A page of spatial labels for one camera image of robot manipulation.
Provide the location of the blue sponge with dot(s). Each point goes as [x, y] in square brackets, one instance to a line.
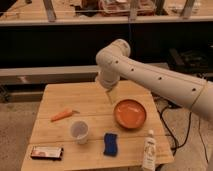
[110, 142]

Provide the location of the wooden table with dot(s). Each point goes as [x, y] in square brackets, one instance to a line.
[94, 108]

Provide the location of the long wooden shelf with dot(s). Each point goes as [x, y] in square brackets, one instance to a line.
[42, 75]

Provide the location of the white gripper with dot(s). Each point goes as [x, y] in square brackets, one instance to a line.
[108, 80]

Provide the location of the white squeeze bottle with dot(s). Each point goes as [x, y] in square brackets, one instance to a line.
[149, 155]

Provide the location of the orange pepper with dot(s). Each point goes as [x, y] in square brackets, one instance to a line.
[63, 114]

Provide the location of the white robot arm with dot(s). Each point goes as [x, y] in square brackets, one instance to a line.
[195, 94]

